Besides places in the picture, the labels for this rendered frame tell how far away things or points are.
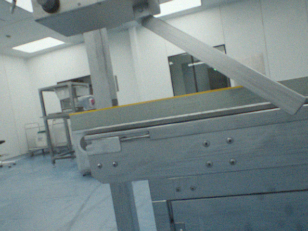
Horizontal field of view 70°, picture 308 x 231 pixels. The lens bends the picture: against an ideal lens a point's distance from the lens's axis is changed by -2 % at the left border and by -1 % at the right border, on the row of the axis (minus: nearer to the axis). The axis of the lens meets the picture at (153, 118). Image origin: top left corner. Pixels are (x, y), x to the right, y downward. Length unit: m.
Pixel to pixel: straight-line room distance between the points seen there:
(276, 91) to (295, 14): 5.70
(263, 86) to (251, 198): 0.26
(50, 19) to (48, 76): 6.80
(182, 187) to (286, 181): 0.19
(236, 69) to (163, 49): 5.44
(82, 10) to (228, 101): 0.30
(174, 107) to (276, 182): 0.24
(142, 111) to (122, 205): 0.46
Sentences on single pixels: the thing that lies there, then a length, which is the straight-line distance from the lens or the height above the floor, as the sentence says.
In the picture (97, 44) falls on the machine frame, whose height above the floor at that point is 1.05.
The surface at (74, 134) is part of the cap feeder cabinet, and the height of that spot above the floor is 0.61.
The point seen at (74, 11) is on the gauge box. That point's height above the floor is 1.01.
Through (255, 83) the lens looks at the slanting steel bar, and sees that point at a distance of 0.31.
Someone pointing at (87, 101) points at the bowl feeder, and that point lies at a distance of 3.33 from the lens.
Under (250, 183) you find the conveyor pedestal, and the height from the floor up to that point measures 0.65.
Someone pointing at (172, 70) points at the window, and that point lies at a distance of 5.62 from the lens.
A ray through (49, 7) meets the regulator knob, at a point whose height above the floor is 1.02.
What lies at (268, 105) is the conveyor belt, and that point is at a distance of 0.42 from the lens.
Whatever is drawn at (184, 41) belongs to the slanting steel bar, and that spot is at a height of 0.92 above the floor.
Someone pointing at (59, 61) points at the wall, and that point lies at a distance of 7.04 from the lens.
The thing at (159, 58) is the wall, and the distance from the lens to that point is 5.73.
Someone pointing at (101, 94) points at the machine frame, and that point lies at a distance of 0.74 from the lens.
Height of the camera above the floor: 0.82
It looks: 3 degrees down
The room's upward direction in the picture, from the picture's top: 9 degrees counter-clockwise
